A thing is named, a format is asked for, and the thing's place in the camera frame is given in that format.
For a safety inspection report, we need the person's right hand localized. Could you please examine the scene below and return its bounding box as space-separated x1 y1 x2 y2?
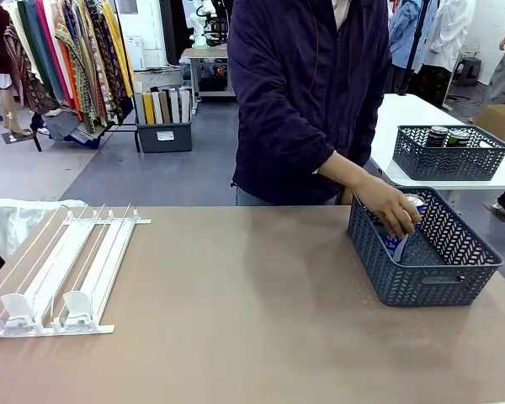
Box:
352 174 423 240

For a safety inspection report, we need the blue drink can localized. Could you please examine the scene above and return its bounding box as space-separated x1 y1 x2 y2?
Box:
378 194 427 265

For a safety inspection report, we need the grey plastic woven basket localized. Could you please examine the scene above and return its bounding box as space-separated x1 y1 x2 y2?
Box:
391 125 505 182
347 186 505 308

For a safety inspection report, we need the black green can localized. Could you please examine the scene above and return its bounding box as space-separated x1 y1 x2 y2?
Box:
445 129 471 148

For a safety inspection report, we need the person's right forearm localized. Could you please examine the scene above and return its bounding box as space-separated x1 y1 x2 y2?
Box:
315 150 374 193

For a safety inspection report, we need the white dispenser pusher plate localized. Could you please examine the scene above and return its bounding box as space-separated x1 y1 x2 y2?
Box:
61 290 95 326
0 293 38 328

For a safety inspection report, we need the white side table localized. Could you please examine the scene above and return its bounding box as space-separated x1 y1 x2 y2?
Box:
369 93 505 220

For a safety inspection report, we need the dark patterned hanging skirt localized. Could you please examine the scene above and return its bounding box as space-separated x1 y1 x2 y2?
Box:
414 62 454 106

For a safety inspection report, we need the brown cardboard box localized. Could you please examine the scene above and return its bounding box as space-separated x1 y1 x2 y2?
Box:
472 104 505 155

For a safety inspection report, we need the person in dark purple jacket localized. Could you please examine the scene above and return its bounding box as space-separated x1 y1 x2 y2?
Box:
226 0 395 207

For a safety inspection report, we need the black plastic stool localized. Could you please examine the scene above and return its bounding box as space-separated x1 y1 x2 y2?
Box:
453 56 483 88

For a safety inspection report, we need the black garment stand pole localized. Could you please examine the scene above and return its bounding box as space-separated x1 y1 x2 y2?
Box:
401 0 431 96

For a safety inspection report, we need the blue hanging shirt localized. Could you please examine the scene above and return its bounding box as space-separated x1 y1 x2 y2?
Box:
387 0 430 71

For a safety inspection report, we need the white hanging shirt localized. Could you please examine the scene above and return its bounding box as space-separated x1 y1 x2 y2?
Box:
420 0 477 75

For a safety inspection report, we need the beige sample board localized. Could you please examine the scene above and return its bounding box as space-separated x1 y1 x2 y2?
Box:
178 88 192 124

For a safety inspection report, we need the grey plastic storage bin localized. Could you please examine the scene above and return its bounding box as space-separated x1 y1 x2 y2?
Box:
135 120 194 154

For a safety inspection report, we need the white sample board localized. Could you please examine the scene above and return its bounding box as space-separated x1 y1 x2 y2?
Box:
168 88 181 124
151 91 164 125

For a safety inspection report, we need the grey background workbench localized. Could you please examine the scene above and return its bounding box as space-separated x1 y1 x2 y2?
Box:
179 45 239 113

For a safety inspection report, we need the brown sample board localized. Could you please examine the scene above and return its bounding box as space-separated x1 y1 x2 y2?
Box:
158 91 172 125

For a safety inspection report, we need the yellow sample board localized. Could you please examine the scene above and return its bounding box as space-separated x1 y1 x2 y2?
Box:
142 93 156 125

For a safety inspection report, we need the grey sample board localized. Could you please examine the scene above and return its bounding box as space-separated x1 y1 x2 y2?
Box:
133 82 146 125

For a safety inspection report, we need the small white appliance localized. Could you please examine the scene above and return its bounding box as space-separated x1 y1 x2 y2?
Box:
123 35 147 72

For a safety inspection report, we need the yellow hanging garment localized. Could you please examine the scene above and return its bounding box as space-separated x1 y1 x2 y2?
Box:
100 2 135 98

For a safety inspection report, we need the grey blue fabric pile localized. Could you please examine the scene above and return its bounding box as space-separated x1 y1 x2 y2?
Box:
44 111 103 151

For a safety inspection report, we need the tan patterned hanging garment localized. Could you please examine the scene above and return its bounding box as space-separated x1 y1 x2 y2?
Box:
54 12 100 127

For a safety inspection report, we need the orange hanging garment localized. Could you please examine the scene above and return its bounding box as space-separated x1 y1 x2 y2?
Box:
58 50 85 123

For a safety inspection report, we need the pink hanging garment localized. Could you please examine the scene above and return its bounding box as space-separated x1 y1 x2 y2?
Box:
35 0 75 106

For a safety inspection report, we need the brown patterned shawl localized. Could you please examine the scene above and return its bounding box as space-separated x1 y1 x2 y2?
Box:
3 24 60 114

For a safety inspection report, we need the clear plastic bag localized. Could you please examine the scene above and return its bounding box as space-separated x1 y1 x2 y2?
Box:
0 197 88 260

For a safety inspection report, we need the teal green hanging garment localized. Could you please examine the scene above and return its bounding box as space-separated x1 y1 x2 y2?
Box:
16 0 64 102

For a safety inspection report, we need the cream hanging garment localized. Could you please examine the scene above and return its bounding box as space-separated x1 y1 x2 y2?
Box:
2 0 39 72

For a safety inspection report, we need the black clothes rack frame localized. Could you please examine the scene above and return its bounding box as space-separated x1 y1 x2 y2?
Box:
103 71 143 153

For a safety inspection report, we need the white wire can dispenser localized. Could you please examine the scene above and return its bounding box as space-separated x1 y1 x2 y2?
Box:
0 204 152 338

